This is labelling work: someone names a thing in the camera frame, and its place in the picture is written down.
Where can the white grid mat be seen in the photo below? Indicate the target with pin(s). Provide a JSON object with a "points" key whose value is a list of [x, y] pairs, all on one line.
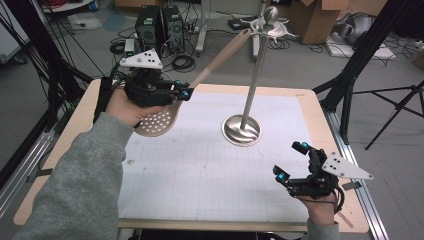
{"points": [[206, 166]]}

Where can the black metal frame post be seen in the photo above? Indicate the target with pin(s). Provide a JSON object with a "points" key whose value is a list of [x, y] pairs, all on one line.
{"points": [[40, 50]]}

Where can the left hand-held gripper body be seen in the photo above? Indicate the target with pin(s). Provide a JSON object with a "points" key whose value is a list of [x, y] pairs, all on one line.
{"points": [[143, 60]]}

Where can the metal utensil stand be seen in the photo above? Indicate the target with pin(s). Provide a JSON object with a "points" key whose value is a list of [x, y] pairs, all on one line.
{"points": [[241, 133]]}

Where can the aluminium rail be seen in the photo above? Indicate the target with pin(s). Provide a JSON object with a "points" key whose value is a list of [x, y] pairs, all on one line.
{"points": [[20, 176], [363, 200]]}

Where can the black computer tower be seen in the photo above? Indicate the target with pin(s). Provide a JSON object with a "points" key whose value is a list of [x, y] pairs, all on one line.
{"points": [[148, 30], [174, 30]]}

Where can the open cardboard box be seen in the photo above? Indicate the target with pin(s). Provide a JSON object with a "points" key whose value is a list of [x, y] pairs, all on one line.
{"points": [[313, 23]]}

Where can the person's right hand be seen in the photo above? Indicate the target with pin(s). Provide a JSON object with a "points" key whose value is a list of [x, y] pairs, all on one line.
{"points": [[320, 210]]}

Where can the silver grey appliance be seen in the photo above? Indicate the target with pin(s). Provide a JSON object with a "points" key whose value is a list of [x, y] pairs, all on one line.
{"points": [[356, 28]]}

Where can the small white device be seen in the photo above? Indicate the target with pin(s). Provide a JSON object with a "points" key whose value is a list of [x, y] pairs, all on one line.
{"points": [[129, 46]]}

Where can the flat white board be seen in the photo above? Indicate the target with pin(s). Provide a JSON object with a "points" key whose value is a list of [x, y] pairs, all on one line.
{"points": [[376, 53]]}

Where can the flat black device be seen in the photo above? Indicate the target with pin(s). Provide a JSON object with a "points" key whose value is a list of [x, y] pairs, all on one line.
{"points": [[237, 24]]}

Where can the grey tape strip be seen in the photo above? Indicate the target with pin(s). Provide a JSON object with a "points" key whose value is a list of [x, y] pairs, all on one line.
{"points": [[41, 174], [352, 185]]}

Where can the white stand leg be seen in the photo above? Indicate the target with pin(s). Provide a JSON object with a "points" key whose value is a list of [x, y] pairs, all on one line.
{"points": [[201, 33]]}

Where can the beige slotted spoon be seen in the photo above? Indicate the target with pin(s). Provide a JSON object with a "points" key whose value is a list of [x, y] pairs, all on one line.
{"points": [[221, 58]]}

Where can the beige tape piece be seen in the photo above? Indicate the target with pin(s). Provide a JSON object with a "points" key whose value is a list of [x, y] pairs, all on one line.
{"points": [[300, 95]]}

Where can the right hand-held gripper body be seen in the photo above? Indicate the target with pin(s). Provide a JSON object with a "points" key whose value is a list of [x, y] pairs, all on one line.
{"points": [[343, 168]]}

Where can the black metal frame strut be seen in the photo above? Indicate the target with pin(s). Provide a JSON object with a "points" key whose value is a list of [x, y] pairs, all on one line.
{"points": [[363, 56]]}

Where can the person's left hand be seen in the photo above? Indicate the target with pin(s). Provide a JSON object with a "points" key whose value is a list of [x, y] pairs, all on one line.
{"points": [[123, 108]]}

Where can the black tripod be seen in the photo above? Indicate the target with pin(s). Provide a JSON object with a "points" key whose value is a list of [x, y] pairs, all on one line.
{"points": [[398, 106]]}

